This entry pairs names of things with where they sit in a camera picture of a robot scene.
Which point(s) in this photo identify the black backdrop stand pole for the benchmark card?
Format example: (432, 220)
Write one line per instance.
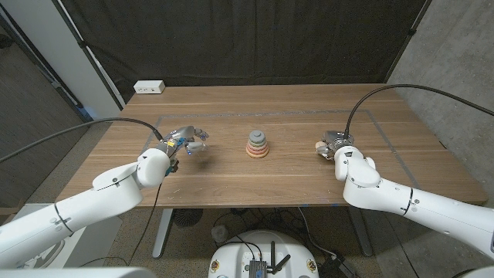
(412, 31)
(82, 44)

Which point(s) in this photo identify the large orange disk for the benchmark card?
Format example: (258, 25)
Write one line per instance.
(258, 155)

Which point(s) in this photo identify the white table leg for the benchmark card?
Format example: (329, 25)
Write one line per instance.
(164, 231)

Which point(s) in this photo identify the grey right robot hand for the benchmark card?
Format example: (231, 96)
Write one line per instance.
(333, 141)

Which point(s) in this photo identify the black power adapter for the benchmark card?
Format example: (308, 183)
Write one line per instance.
(337, 268)

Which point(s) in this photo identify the black backdrop curtain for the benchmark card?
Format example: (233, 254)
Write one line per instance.
(247, 38)

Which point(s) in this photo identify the grey table leg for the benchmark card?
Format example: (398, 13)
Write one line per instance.
(363, 239)

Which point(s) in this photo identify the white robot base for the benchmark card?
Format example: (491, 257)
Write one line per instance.
(235, 258)

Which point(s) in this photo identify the small beige disk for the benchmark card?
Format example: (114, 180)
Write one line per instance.
(320, 146)

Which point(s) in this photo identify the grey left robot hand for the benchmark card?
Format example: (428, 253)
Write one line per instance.
(179, 137)

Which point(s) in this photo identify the green disk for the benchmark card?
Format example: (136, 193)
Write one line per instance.
(258, 143)

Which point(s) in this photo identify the grey radio box with antennas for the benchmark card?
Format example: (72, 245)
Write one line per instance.
(258, 268)

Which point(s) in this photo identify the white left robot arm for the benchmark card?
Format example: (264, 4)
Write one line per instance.
(88, 201)

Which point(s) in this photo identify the small dark grey disk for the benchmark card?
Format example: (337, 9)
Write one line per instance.
(257, 136)

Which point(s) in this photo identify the round grey floor object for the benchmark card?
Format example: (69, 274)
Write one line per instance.
(220, 234)

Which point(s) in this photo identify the white power strip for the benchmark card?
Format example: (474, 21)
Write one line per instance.
(149, 87)

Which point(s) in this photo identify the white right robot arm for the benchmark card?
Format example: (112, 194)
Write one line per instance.
(405, 197)

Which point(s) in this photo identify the dusty pink disk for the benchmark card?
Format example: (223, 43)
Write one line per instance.
(258, 148)

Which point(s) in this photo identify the round black table foot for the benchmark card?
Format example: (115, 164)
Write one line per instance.
(188, 217)

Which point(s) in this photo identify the coral red disk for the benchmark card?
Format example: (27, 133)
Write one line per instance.
(258, 152)

